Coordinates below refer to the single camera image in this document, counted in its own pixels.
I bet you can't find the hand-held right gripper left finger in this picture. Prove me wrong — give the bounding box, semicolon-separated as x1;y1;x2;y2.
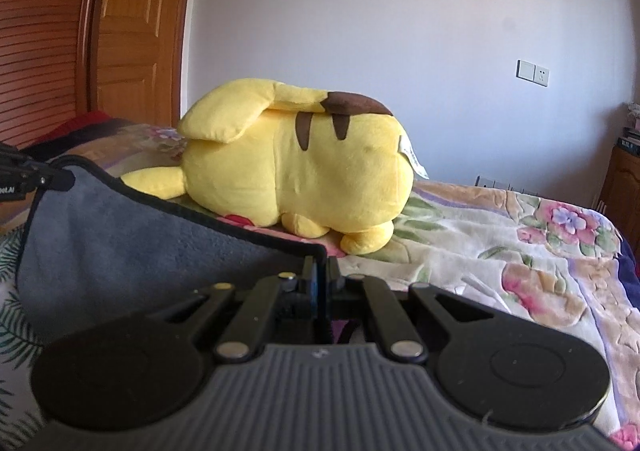
150;255;322;363

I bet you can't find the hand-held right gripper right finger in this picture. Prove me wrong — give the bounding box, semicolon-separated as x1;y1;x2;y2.
327;255;497;364

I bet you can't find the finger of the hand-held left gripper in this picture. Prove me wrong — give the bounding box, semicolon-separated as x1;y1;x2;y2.
0;141;77;193

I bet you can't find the grey towel with black edge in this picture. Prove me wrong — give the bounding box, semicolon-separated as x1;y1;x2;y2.
15;155;329;344

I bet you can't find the red cloth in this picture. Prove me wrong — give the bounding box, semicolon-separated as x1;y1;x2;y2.
20;110;122;152

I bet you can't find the yellow plush toy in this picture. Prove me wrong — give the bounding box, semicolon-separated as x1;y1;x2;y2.
120;76;431;255

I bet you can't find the leaf print cloth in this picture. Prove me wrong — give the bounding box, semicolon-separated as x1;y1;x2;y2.
0;226;49;450

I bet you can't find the louvered wooden wardrobe door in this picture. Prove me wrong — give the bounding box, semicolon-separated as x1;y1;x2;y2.
0;0;109;150

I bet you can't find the floral blanket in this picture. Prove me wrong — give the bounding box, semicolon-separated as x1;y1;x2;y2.
0;118;640;451

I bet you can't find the purple cloth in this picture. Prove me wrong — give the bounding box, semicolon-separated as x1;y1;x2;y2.
617;231;640;285

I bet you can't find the wooden cabinet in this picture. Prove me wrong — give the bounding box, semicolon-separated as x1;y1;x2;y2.
597;144;640;253

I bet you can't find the stack of books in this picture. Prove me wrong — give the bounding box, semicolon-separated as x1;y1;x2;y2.
617;101;640;152

